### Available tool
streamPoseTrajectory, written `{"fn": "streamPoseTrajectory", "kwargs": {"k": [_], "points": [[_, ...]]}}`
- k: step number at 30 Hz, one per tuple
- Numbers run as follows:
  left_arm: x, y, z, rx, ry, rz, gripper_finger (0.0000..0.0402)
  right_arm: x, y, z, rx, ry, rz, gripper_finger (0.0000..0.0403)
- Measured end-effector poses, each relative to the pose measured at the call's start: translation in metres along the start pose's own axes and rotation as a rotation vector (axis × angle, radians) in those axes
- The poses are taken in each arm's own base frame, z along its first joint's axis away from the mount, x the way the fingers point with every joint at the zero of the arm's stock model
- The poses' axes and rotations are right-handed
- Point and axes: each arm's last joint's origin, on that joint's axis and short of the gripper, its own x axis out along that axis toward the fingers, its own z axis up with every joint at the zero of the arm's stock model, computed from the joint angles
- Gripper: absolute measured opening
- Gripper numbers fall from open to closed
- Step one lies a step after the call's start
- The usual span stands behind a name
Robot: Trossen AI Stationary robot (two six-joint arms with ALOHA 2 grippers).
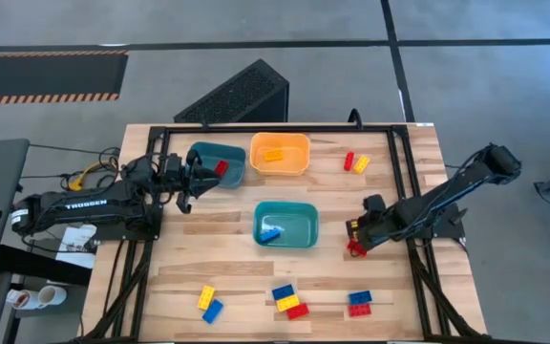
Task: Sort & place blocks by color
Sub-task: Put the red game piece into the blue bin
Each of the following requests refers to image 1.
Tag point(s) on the blue toy building block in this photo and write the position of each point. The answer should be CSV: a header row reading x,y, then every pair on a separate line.
x,y
270,235
360,297
283,292
213,311

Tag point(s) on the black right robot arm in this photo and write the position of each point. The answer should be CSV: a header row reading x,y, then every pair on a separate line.
x,y
466,177

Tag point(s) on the teal plastic bin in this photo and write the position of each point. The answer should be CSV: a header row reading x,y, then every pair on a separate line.
x,y
299,224

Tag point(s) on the yellow toy building block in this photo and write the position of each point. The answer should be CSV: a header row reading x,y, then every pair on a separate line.
x,y
361,165
206,297
288,303
273,155

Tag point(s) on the slate blue plastic bin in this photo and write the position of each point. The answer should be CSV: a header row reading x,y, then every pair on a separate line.
x,y
232,157

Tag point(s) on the black hazard-striped floor mat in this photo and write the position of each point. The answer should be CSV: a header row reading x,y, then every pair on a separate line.
x,y
41,76

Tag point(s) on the white mug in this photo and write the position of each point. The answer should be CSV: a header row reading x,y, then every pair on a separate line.
x,y
22,299
53,296

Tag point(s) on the white paper sheet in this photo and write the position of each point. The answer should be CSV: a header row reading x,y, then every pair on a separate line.
x,y
77,239

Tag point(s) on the black perforated computer case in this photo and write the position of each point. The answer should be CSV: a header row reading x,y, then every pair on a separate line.
x,y
237,93

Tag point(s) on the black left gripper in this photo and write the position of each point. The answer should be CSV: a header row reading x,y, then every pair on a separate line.
x,y
175,179

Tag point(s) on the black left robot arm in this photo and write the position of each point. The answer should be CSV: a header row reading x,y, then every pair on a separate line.
x,y
89,205

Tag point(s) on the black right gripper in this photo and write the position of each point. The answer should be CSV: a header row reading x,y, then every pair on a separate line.
x,y
384,227

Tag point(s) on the red toy building block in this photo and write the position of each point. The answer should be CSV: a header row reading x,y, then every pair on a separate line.
x,y
359,310
348,161
221,167
353,247
298,311

